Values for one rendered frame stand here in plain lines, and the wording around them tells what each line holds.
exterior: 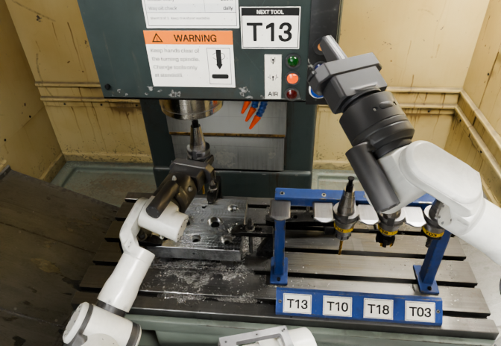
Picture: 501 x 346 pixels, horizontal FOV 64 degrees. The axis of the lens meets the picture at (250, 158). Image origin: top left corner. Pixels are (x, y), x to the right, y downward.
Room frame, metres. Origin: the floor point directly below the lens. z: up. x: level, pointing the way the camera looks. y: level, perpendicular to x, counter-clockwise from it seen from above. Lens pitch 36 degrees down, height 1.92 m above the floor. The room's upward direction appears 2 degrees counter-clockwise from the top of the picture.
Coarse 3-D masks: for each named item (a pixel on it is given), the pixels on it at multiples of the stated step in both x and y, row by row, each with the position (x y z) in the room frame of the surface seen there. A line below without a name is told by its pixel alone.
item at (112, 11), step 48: (96, 0) 0.70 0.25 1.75; (240, 0) 0.67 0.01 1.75; (288, 0) 0.66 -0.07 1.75; (96, 48) 0.70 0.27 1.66; (144, 48) 0.69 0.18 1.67; (240, 48) 0.67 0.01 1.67; (288, 48) 0.66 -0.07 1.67; (144, 96) 0.69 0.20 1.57; (192, 96) 0.68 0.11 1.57; (240, 96) 0.67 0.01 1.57
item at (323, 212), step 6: (312, 204) 0.76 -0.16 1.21; (318, 204) 0.75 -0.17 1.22; (324, 204) 0.75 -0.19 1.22; (330, 204) 0.75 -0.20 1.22; (318, 210) 0.73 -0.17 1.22; (324, 210) 0.73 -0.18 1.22; (330, 210) 0.73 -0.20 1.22; (318, 216) 0.71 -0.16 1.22; (324, 216) 0.71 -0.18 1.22; (330, 216) 0.71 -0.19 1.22; (324, 222) 0.69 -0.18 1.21
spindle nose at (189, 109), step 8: (160, 104) 0.86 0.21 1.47; (168, 104) 0.83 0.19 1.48; (176, 104) 0.82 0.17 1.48; (184, 104) 0.81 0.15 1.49; (192, 104) 0.81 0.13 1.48; (200, 104) 0.82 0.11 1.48; (208, 104) 0.83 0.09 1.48; (216, 104) 0.85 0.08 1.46; (168, 112) 0.83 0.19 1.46; (176, 112) 0.82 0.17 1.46; (184, 112) 0.81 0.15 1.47; (192, 112) 0.81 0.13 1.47; (200, 112) 0.82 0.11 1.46; (208, 112) 0.83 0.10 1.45
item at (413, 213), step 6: (408, 210) 0.72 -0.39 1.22; (414, 210) 0.72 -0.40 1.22; (420, 210) 0.72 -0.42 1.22; (408, 216) 0.70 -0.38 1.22; (414, 216) 0.70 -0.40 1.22; (420, 216) 0.70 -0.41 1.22; (408, 222) 0.68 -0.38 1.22; (414, 222) 0.68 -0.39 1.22; (420, 222) 0.68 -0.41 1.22; (426, 222) 0.68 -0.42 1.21
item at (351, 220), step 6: (336, 204) 0.74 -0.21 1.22; (336, 210) 0.72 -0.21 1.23; (336, 216) 0.70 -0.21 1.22; (342, 216) 0.70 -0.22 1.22; (348, 216) 0.70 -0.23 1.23; (354, 216) 0.70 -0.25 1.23; (336, 222) 0.70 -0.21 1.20; (342, 222) 0.70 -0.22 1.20; (348, 222) 0.69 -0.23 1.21; (354, 222) 0.69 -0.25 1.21
